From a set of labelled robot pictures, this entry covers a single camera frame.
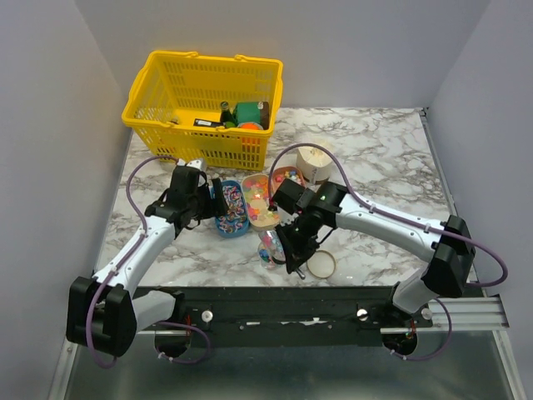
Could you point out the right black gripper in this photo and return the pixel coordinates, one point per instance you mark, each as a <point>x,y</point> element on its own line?
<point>295,254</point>

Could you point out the pink tray of star candies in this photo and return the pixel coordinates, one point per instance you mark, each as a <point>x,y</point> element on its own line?
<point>288,172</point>

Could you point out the silver metal scoop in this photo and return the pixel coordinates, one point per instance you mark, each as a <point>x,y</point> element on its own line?
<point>301,274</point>

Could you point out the gold rimmed jar lid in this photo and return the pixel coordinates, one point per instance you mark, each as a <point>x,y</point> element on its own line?
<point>321,265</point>

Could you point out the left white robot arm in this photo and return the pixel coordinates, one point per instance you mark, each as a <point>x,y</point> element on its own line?
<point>103,313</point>

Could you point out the green box in basket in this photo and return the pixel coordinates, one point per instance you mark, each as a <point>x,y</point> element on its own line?
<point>252,112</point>

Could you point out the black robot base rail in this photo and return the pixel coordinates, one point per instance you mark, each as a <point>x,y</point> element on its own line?
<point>261,317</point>

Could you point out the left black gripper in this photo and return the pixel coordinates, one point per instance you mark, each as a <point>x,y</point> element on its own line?
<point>216,207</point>

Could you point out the black rectangular pack in basket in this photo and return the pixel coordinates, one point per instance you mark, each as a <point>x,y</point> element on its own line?
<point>207,123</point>

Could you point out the wrapped toilet paper roll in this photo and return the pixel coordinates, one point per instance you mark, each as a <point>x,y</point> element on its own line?
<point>314,164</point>

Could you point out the clear glass jar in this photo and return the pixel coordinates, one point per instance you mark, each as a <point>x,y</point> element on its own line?
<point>270,250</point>

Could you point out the yellow plastic shopping basket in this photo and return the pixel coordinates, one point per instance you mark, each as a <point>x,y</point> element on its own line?
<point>186,86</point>

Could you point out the aluminium frame rail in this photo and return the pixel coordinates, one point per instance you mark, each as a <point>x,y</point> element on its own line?
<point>476,314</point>

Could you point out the beige tray of gummy candies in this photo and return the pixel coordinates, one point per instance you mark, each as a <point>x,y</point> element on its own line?
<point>255,191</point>

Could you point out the blue tray of striped candies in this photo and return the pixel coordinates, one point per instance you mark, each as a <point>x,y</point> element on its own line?
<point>235,222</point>

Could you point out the orange ball in basket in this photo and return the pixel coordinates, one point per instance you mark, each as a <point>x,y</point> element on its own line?
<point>250,126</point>

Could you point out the green glass bottle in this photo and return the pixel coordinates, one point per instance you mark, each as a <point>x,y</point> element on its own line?
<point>227,118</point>

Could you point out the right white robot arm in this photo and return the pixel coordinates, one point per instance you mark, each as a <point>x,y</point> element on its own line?
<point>443,246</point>

